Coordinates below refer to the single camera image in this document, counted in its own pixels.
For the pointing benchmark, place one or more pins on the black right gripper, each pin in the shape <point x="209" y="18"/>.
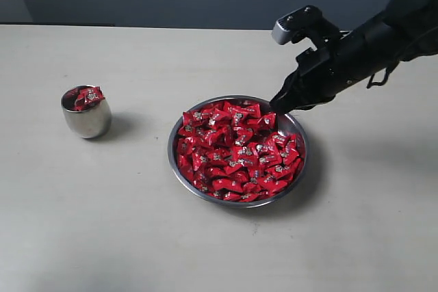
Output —
<point x="360" y="54"/>

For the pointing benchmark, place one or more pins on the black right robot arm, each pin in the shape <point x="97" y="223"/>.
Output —
<point x="403" y="31"/>

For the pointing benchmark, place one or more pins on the steel cup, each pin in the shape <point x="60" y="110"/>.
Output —
<point x="93" y="122"/>

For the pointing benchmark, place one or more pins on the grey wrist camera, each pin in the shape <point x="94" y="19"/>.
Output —
<point x="307" y="22"/>

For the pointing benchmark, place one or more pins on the round steel bowl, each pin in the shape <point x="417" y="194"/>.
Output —
<point x="238" y="151"/>

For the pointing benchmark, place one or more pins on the pile of red candies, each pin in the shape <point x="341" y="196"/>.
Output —
<point x="239" y="150"/>

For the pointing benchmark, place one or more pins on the red candy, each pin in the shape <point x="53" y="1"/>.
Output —
<point x="91" y="95"/>
<point x="74" y="100"/>

